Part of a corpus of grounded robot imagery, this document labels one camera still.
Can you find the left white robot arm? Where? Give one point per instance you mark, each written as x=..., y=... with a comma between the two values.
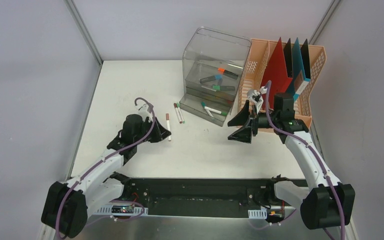
x=69, y=204

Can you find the orange highlighter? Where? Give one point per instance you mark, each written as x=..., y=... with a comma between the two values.
x=228, y=73

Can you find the teal marker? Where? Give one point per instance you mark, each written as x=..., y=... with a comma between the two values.
x=207, y=109

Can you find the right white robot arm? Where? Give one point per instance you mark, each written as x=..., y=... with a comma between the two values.
x=327, y=202

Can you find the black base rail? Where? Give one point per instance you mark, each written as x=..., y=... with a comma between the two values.
x=213, y=198

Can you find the green highlighter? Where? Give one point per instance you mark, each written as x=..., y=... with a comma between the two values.
x=223, y=88

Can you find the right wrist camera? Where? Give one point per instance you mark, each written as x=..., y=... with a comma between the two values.
x=257, y=99

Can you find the teal notebook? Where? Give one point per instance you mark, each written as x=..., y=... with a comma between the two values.
x=301, y=69

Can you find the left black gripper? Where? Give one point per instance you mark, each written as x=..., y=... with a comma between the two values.
x=153, y=127

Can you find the dark green cap marker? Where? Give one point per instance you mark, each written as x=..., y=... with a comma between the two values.
x=218, y=112

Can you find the red folder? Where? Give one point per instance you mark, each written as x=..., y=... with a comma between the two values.
x=279, y=70

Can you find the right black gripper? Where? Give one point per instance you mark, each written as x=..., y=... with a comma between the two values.
x=243, y=134

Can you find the brown marker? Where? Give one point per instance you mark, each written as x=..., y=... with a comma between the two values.
x=177, y=113

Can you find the clear grey drawer box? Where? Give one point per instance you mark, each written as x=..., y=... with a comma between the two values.
x=208, y=50

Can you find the blue black marker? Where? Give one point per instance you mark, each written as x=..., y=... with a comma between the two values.
x=208, y=79

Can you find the peach file organizer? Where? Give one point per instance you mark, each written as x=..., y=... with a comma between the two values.
x=259, y=55

